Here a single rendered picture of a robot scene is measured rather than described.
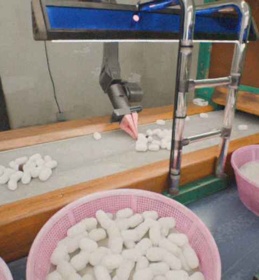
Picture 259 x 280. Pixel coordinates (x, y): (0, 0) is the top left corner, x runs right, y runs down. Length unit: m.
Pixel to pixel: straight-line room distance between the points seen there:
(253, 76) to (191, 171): 0.57
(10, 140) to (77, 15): 0.44
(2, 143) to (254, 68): 0.93
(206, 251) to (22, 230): 0.31
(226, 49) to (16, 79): 2.06
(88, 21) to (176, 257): 0.44
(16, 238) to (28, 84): 2.28
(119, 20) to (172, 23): 0.14
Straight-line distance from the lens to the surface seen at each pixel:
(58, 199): 0.46
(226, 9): 0.59
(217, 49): 1.16
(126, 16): 0.55
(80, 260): 0.38
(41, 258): 0.40
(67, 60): 2.71
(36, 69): 2.65
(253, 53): 1.05
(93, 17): 0.51
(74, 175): 0.58
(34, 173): 0.58
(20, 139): 0.78
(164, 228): 0.44
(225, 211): 0.60
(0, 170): 0.63
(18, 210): 0.46
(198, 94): 1.22
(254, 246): 0.54
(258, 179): 0.64
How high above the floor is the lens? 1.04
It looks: 23 degrees down
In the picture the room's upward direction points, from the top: straight up
